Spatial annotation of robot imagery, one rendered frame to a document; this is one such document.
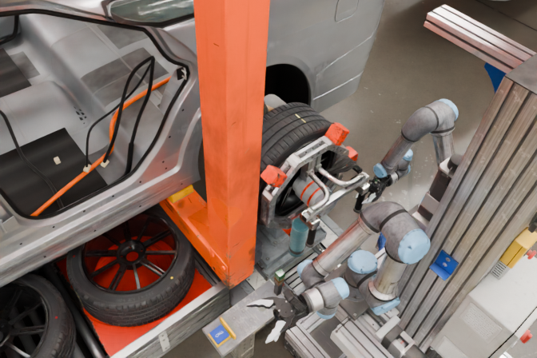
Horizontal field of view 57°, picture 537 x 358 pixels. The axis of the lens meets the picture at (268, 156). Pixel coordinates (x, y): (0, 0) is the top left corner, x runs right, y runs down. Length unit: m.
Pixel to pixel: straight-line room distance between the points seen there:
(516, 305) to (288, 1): 1.55
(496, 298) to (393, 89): 2.93
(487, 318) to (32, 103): 2.44
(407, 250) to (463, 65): 3.62
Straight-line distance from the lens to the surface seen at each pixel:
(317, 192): 2.44
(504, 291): 2.01
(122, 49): 3.11
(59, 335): 2.63
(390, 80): 4.71
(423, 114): 2.26
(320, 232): 3.24
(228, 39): 1.42
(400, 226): 1.72
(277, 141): 2.31
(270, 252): 3.03
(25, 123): 2.98
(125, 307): 2.61
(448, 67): 5.08
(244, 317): 2.59
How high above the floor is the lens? 2.81
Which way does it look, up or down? 48 degrees down
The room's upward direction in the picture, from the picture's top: 4 degrees clockwise
